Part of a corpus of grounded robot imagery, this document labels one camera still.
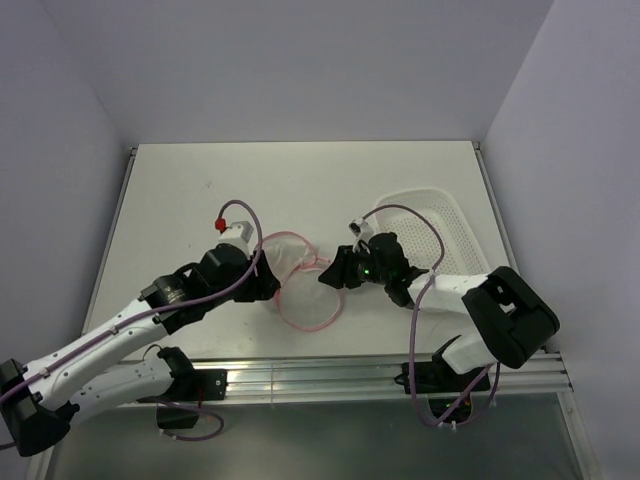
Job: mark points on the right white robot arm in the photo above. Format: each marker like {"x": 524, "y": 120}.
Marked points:
{"x": 511, "y": 321}

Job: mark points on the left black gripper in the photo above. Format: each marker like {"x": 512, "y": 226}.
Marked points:
{"x": 262, "y": 286}

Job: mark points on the white perforated plastic basket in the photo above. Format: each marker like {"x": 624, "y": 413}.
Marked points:
{"x": 430, "y": 226}

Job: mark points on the white mesh laundry bag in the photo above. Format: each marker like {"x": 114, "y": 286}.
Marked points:
{"x": 302, "y": 301}

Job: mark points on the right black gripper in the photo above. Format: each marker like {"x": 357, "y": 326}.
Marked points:
{"x": 341, "y": 271}

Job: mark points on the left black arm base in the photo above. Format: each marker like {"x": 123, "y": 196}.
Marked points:
{"x": 198, "y": 387}

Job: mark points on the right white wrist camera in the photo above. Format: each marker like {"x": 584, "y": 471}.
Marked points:
{"x": 362, "y": 231}

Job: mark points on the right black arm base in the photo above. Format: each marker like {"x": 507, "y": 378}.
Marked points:
{"x": 435, "y": 378}

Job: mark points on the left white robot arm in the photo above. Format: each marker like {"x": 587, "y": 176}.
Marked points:
{"x": 39, "y": 399}

